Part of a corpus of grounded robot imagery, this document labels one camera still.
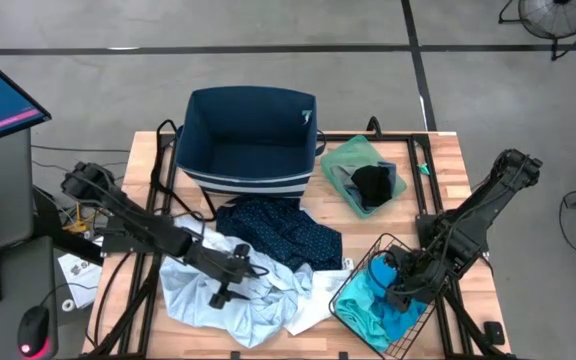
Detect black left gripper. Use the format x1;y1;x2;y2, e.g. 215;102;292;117
195;243;255;310

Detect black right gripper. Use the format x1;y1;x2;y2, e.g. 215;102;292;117
385;247;452;315

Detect light blue patterned cloth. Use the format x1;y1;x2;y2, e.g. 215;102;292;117
159;214;315;350

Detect bright blue cloth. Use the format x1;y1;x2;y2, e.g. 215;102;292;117
365;254;429;344

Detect teal mesh-lined shorts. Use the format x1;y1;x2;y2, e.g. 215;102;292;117
335;282;394;353

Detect navy dotted cloth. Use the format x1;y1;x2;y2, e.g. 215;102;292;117
215;195;344;274

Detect black cloth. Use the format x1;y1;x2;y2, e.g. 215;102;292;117
350;164;395;210

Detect grey cloth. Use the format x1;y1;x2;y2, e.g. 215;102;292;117
330;160;400;211

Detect navy fabric storage bin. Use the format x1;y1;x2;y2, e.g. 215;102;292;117
175;85;327;200

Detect white paper sheet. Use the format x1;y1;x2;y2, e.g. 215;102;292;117
57;252;103;310

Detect black computer mouse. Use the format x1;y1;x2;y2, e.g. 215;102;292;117
16;304;52;360

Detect grey desk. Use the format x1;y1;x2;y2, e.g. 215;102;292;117
0;127;60;360

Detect black floor fan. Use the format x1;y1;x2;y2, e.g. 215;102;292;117
497;0;576;62

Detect black wire basket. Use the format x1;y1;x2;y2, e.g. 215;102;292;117
328;232;445;360

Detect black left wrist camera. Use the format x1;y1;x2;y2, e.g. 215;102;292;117
231;243;253;262

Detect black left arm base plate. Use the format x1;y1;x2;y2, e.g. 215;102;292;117
100;214;174;256

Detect black aluminium table frame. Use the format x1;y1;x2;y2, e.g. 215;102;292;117
81;130;517;360

